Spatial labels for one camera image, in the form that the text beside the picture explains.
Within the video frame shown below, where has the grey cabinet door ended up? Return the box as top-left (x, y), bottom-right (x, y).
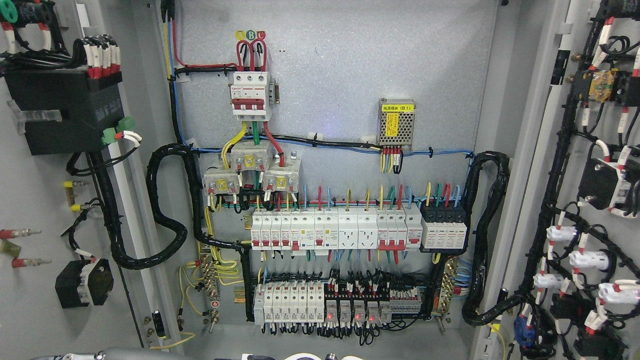
top-left (1, 0), bottom-right (178, 360)
top-left (462, 0), bottom-right (639, 360)

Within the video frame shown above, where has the white socket breaker row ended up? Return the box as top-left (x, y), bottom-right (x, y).
top-left (250, 205), bottom-right (423, 256)

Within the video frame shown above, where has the right black cable conduit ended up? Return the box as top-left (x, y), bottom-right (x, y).
top-left (461, 151), bottom-right (512, 327)

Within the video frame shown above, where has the brass right ground bar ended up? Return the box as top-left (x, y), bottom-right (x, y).
top-left (431, 256), bottom-right (458, 333)

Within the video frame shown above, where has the left black cable conduit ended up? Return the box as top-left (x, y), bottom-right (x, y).
top-left (97, 143), bottom-right (251, 271)

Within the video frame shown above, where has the brass left ground bar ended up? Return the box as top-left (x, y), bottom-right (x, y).
top-left (199, 251), bottom-right (221, 333)

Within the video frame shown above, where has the black cable conduit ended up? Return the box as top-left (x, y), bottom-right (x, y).
top-left (461, 151), bottom-right (512, 327)
top-left (97, 143), bottom-right (251, 271)

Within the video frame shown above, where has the current transformer cluster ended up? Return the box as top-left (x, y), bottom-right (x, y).
top-left (202, 140), bottom-right (301, 198)

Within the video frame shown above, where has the white red main breaker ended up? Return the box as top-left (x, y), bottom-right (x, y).
top-left (230, 71), bottom-right (277, 122)

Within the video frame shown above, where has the brass ground bar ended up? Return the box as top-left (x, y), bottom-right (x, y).
top-left (199, 251), bottom-right (221, 333)
top-left (431, 256), bottom-right (458, 333)

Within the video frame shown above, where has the black surge protector block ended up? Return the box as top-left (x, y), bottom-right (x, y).
top-left (420, 202), bottom-right (467, 255)

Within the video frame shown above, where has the black digital power meter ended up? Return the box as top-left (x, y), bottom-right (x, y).
top-left (6, 67), bottom-right (125, 156)

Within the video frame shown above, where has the relay terminal row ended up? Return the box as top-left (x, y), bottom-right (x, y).
top-left (252, 268), bottom-right (429, 346)

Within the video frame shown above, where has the metal mesh power supply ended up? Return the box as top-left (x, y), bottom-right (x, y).
top-left (377, 98), bottom-right (416, 151)

